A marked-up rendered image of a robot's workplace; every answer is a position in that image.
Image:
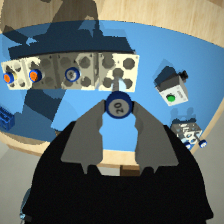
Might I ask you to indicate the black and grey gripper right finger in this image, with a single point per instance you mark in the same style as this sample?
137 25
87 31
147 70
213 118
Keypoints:
159 147

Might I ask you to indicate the sample tube with blue cap and pink liquid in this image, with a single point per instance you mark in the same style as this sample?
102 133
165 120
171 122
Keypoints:
36 75

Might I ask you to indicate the blue tube cap with white dot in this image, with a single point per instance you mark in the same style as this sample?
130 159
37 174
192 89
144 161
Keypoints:
184 139

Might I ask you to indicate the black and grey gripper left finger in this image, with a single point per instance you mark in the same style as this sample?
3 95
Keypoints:
79 145

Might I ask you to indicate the blue tube rack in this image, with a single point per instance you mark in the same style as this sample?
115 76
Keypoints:
9 122

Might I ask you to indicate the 50 ml tube with dark blue cap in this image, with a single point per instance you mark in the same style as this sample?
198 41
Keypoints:
72 74

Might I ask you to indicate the white tube rack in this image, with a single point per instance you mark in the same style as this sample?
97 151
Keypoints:
184 127

